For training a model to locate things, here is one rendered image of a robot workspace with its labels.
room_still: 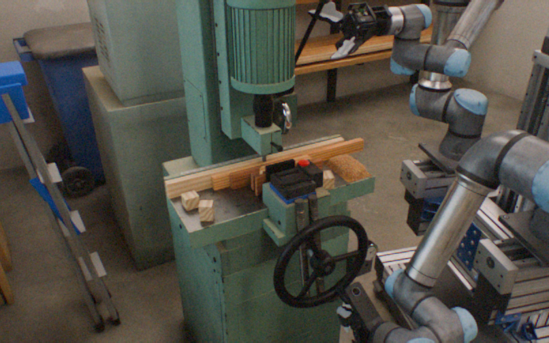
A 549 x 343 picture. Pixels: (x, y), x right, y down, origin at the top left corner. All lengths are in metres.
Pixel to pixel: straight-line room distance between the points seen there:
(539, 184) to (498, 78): 4.05
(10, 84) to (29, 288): 1.21
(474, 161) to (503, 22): 3.92
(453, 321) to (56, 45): 2.40
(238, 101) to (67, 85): 1.66
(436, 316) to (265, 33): 0.77
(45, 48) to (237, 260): 1.84
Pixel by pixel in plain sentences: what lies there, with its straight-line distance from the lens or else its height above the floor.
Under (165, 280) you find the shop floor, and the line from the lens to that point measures 2.48.
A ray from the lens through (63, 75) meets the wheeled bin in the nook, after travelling 2.92.
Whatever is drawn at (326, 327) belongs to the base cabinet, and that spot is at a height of 0.31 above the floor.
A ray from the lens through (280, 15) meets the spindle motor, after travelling 1.21.
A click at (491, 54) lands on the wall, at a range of 5.05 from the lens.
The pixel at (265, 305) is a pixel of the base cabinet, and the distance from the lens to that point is 1.55.
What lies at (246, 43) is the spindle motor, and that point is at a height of 1.33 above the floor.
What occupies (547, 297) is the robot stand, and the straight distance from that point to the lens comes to 1.64.
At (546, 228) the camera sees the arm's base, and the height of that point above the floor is 0.86.
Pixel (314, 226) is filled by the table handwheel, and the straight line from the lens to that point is 1.18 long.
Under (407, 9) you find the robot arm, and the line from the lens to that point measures 1.42.
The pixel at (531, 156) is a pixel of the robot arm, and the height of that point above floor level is 1.22.
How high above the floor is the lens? 1.66
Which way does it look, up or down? 30 degrees down
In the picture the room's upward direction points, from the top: straight up
